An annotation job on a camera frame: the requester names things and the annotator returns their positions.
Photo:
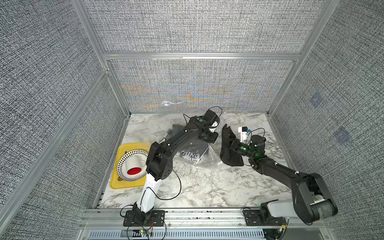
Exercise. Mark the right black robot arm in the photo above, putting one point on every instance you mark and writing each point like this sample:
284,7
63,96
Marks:
312,200

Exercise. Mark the white patterned plate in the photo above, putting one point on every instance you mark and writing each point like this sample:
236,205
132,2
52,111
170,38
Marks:
132,159

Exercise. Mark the yellow plastic tray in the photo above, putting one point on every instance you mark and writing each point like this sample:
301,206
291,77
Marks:
116,181

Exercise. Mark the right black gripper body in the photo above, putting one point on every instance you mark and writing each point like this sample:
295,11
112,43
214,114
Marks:
242,149

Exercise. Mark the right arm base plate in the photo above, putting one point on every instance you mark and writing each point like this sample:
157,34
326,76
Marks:
255,217

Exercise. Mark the white slotted cable duct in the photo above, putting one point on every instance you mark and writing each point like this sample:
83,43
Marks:
178,234

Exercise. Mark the dark striped shirt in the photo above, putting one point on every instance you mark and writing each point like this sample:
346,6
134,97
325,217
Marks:
196,146

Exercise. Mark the black white plaid shirt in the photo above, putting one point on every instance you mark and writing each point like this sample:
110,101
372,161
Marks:
190,157

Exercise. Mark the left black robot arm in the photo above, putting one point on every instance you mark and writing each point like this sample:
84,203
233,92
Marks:
156,173

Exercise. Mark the aluminium front rail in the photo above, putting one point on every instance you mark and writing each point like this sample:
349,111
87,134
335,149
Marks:
175,218

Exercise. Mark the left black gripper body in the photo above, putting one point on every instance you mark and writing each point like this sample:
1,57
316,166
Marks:
210,137

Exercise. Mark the clear plastic vacuum bag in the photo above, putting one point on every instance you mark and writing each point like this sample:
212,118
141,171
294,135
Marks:
193,127

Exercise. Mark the red item on plate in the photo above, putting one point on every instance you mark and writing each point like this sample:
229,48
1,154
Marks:
134,171

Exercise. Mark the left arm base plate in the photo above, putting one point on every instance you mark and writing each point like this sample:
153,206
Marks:
154,218

